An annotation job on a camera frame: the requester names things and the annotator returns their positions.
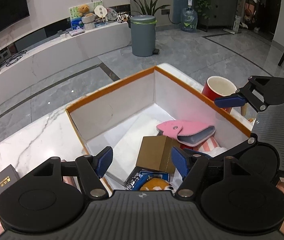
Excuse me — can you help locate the brown teddy bear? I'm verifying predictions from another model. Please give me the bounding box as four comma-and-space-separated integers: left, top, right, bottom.
77, 4, 90, 17

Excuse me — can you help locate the long white box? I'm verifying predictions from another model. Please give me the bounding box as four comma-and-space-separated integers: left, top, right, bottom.
106, 119, 160, 183

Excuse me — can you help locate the grey pedal trash bin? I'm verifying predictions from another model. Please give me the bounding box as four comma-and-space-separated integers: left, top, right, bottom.
129, 15, 159, 57

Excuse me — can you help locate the white striped-hat plush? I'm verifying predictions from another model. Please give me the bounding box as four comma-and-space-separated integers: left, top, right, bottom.
181, 136, 227, 157

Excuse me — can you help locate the potted plant by bin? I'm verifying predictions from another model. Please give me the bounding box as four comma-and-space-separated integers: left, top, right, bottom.
132, 0, 170, 16

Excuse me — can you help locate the marble tv console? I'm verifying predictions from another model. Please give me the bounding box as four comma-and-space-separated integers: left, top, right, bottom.
0, 23, 131, 105

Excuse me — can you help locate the water jug bottle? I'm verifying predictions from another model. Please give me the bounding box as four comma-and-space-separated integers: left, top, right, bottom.
181, 0, 198, 33

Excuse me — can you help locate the pink card holder wallet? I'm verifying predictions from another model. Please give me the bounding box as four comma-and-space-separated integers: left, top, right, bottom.
157, 120, 216, 147

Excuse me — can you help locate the black cable coil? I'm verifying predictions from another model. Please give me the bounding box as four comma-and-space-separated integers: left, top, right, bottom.
5, 50, 28, 67

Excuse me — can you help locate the brown cardboard box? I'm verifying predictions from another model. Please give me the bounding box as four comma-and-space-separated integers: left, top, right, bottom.
136, 135, 181, 174

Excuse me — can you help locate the red ceramic mug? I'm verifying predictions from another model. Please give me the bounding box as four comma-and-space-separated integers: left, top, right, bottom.
202, 76, 237, 101

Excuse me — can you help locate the dark grey gift box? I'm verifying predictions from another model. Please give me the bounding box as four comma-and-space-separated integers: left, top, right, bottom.
0, 165, 20, 194

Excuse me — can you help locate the orange storage box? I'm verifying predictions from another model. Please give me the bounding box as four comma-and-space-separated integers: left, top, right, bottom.
66, 63, 252, 190

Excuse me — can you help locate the round paper fan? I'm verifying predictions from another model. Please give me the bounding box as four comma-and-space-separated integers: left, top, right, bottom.
94, 5, 108, 22

